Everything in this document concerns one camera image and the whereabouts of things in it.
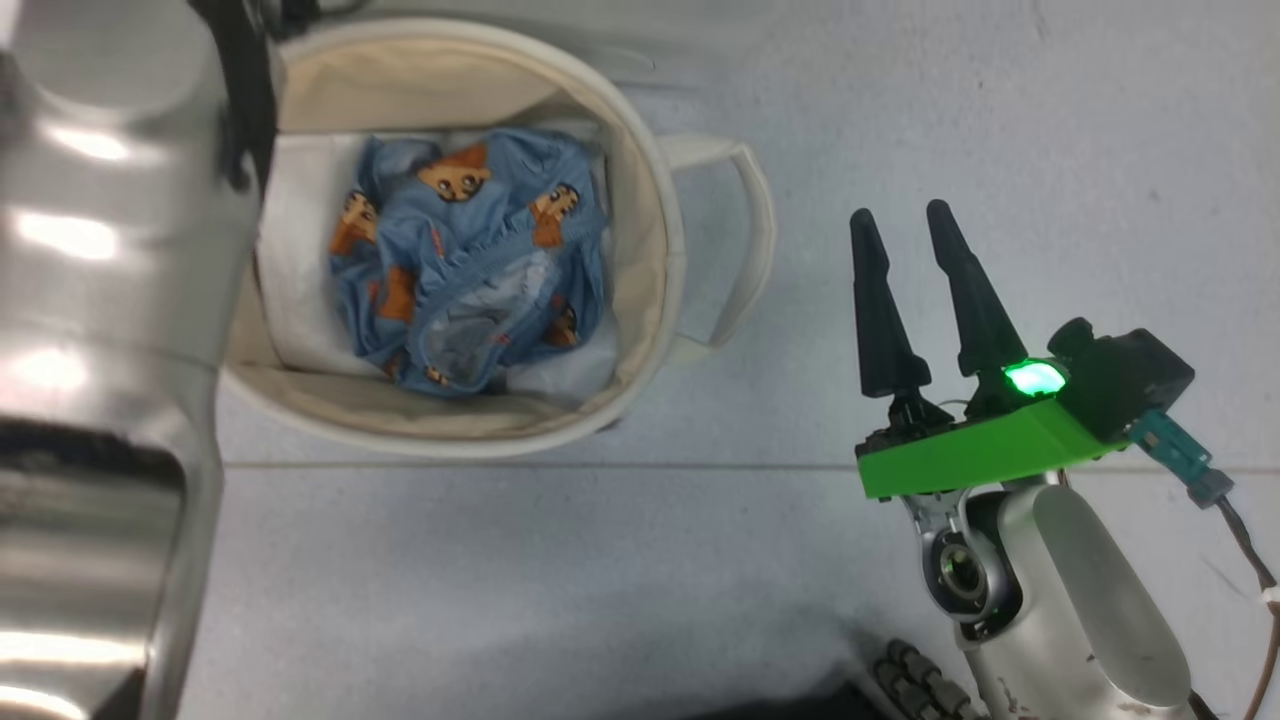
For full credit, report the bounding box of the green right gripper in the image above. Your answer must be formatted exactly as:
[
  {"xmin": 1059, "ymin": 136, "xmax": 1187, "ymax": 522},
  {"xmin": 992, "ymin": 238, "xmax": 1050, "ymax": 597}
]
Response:
[{"xmin": 849, "ymin": 199, "xmax": 1132, "ymax": 502}]

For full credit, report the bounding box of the blue bear print garment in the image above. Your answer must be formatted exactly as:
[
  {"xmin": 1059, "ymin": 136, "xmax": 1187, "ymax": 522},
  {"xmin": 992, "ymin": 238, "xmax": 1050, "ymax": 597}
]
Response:
[{"xmin": 327, "ymin": 127, "xmax": 612, "ymax": 400}]

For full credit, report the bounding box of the cream fabric laundry basket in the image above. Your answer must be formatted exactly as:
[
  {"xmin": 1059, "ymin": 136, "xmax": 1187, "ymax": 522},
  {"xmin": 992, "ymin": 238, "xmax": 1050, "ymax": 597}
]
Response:
[{"xmin": 219, "ymin": 14, "xmax": 777, "ymax": 460}]

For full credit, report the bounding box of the teal plug right camera cable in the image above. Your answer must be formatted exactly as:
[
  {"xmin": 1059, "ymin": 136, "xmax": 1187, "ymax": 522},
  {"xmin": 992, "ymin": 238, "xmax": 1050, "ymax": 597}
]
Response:
[{"xmin": 1124, "ymin": 409, "xmax": 1280, "ymax": 720}]

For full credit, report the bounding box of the black ribbed cable conduit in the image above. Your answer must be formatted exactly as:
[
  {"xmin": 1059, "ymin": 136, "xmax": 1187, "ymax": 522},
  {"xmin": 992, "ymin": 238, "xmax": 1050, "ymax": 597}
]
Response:
[{"xmin": 872, "ymin": 639, "xmax": 987, "ymax": 720}]

